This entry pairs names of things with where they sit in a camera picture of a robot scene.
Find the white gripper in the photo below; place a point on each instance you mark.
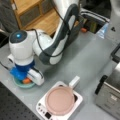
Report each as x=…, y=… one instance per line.
x=36, y=76

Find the orange toy carrot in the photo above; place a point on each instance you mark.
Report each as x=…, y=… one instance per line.
x=26, y=81

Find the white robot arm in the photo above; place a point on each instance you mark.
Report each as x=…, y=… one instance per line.
x=24, y=44

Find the teal bowl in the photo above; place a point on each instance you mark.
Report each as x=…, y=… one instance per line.
x=22, y=85

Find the pink frying pan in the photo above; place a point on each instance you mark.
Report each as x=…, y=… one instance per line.
x=60, y=100

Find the wooden shelf cabinet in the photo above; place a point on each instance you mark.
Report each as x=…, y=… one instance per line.
x=43, y=14

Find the small orange object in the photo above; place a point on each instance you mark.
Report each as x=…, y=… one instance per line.
x=83, y=30

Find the stainless toaster oven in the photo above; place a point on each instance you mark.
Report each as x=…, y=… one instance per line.
x=108, y=89

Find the blue striped cloth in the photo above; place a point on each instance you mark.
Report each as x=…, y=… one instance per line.
x=106, y=31

